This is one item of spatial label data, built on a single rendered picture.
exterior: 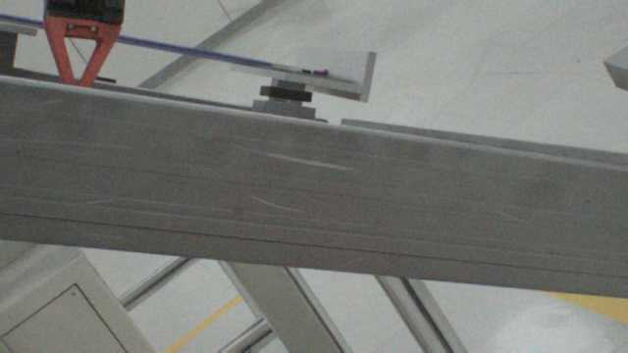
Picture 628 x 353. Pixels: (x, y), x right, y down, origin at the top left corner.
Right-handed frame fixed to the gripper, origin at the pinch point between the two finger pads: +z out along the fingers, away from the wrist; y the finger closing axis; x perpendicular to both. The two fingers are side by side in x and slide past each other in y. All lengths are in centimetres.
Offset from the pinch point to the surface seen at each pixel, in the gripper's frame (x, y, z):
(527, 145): 30.3, 31.6, 1.3
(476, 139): 30.3, 23.5, 1.2
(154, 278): 40, -156, 43
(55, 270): 8, -87, 31
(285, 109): 23.4, -8.2, -0.3
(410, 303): 42.1, -10.8, 21.2
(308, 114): 26.2, -8.2, 0.0
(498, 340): 95, -79, 40
